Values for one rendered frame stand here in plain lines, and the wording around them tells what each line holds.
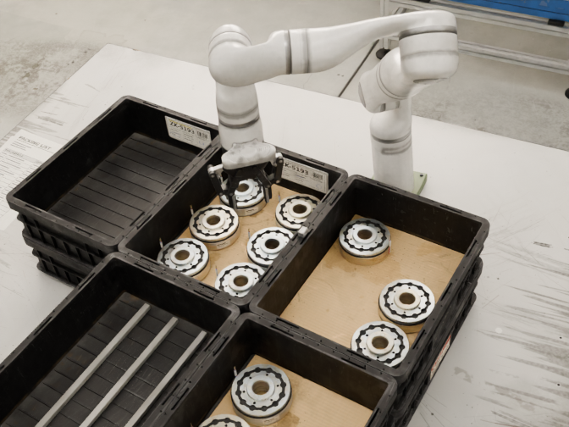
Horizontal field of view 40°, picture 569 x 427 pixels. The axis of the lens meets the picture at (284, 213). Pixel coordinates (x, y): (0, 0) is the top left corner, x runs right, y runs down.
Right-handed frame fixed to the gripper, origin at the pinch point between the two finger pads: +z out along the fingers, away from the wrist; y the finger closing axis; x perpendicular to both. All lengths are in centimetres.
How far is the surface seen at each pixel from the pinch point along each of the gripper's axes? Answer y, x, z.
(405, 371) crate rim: -16.2, 39.3, 7.4
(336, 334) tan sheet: -9.7, 22.1, 17.4
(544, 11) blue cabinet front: -141, -135, 66
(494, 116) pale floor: -117, -121, 101
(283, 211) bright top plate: -7.5, -8.8, 14.3
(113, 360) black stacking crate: 30.9, 15.9, 17.4
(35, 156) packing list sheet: 47, -64, 30
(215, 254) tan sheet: 8.1, -4.0, 17.3
